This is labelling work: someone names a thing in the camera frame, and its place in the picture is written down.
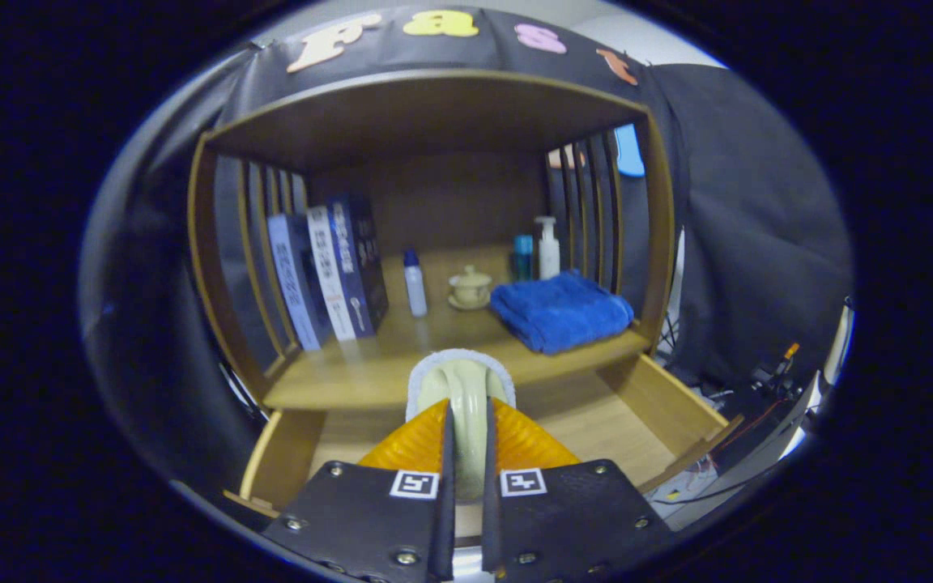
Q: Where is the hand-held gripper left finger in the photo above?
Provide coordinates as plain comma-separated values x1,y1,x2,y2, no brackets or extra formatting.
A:
262,397,455,583

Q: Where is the white upright object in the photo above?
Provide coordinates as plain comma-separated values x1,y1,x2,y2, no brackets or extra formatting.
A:
827,301,854,383

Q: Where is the folded blue towel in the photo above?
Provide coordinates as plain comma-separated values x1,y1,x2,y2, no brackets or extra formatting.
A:
489,270,635,355

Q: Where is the white book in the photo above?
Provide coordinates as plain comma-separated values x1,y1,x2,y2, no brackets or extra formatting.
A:
307,205,358,343

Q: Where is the wooden drawer with black knob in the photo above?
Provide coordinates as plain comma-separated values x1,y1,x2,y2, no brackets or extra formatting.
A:
224,352,744,551

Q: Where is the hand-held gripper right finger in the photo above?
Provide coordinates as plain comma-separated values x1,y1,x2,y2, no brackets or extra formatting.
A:
480,397,678,583

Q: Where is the black device with orange clip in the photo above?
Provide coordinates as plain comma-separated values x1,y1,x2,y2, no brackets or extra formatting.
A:
709,342,820,479

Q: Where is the dark blue book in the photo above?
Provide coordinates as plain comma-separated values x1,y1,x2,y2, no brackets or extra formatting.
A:
329,194,390,339

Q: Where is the light blue book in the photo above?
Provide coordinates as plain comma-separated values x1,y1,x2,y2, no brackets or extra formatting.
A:
266,212,334,352

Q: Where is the wooden cabinet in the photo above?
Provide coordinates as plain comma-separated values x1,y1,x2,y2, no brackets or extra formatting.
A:
187,69,678,414

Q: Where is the cream lidded teacup with saucer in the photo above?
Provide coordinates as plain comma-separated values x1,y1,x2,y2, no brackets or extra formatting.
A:
447,265,493,311

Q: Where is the wooden countertop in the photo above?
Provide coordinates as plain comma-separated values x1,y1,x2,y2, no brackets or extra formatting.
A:
264,243,652,410

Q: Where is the tangle of thin cables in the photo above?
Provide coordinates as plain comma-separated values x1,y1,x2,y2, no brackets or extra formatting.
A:
649,453,759,507

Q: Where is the white pump bottle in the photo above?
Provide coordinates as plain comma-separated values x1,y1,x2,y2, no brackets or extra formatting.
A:
535,215,561,281

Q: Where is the small white bottle blue cap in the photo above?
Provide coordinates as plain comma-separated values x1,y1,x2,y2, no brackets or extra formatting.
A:
403,249,428,318

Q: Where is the pale green scrub brush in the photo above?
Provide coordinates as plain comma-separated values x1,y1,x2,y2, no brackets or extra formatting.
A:
406,348,518,503

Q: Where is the black backdrop cloth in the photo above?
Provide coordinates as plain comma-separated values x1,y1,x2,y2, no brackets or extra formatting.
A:
78,6,854,487

